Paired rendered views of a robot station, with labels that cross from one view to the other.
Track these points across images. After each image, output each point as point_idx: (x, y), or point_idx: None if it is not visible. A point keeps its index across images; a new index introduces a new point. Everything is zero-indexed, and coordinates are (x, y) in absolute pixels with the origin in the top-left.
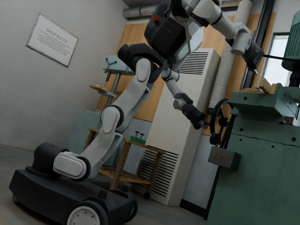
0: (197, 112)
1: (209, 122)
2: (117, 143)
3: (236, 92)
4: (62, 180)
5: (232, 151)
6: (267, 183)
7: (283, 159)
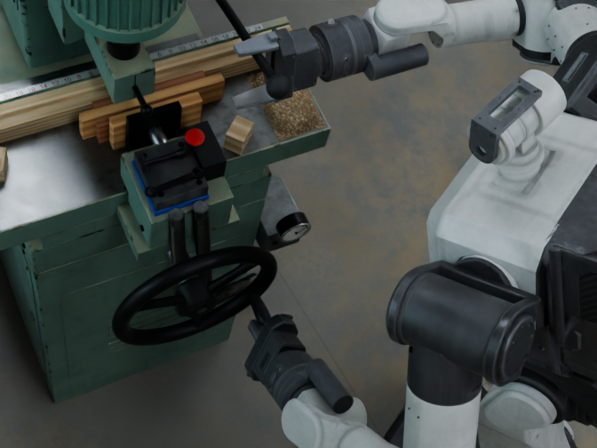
0: (292, 339)
1: (261, 300)
2: None
3: (325, 119)
4: None
5: (282, 178)
6: None
7: None
